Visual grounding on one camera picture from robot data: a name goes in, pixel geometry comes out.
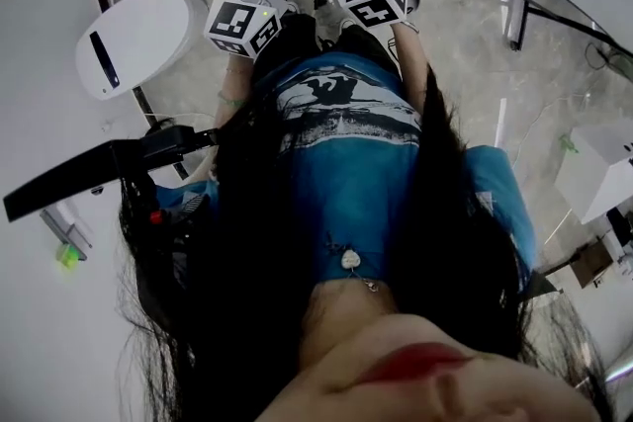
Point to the blue printed t-shirt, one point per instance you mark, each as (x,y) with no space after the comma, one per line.
(346,163)

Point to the black trousers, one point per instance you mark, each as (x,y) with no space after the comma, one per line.
(292,39)

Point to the white oval lid appliance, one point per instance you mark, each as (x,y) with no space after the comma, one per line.
(143,39)

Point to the white cabinet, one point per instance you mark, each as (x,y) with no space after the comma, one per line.
(593,168)

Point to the black head-mounted device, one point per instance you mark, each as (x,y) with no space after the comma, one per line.
(74,178)

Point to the person's left forearm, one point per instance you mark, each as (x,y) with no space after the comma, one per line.
(232,79)

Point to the person's right forearm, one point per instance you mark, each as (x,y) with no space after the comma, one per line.
(413,59)

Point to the white shoe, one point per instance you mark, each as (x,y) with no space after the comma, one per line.
(347,23)

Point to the person's face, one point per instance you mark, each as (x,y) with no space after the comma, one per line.
(445,385)

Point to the brown cardboard box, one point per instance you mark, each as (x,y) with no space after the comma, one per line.
(591,264)

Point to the grey wall shelf, green item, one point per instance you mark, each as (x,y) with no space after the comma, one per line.
(66,232)

